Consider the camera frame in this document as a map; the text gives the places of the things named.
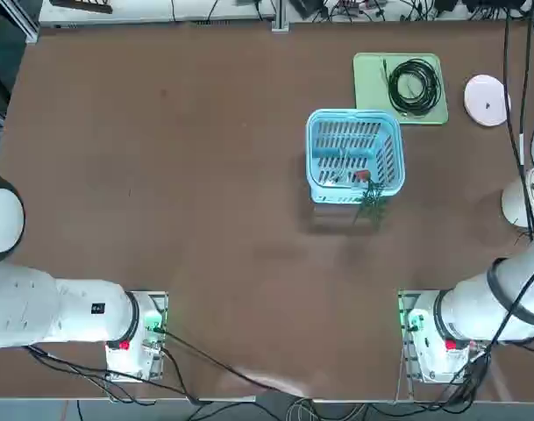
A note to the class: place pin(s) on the red toy carrot green leaves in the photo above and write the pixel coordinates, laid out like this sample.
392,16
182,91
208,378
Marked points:
362,175

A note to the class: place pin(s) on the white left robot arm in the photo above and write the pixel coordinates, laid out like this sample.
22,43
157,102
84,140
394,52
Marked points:
73,316

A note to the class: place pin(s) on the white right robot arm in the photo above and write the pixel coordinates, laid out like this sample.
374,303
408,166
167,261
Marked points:
490,307

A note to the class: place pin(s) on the blue plastic slotted basket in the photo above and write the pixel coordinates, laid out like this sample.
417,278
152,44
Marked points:
319,118

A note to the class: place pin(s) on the green plastic tray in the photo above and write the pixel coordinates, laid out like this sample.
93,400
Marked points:
367,87

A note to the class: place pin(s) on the pink round plate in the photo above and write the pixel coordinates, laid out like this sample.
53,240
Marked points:
481,94

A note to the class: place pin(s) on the white side bench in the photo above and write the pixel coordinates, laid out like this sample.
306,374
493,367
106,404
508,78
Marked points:
139,13

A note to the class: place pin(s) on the small cream lidded bin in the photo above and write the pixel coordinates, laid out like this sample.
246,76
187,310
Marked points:
514,206

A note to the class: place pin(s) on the black power strip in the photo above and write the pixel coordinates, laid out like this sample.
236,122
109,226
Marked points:
82,5

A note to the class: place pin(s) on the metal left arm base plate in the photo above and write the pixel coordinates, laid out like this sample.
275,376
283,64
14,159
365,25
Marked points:
161,307

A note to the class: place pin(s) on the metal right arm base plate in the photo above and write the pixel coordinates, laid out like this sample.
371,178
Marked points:
403,307

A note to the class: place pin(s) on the aluminium frame post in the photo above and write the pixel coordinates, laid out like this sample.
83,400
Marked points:
280,17

